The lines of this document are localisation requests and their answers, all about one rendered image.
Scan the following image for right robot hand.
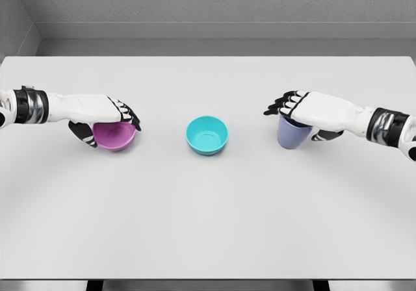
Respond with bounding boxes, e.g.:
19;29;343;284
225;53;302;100
263;90;345;142

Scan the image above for teal bowl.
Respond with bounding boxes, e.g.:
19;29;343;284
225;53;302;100
185;115;229;157

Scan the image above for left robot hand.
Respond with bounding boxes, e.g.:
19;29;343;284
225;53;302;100
67;94;142;149

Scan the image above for lavender blue cup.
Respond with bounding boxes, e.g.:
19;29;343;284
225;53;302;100
276;114;314;150

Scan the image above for purple bowl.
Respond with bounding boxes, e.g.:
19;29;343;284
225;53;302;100
92;121;137;152

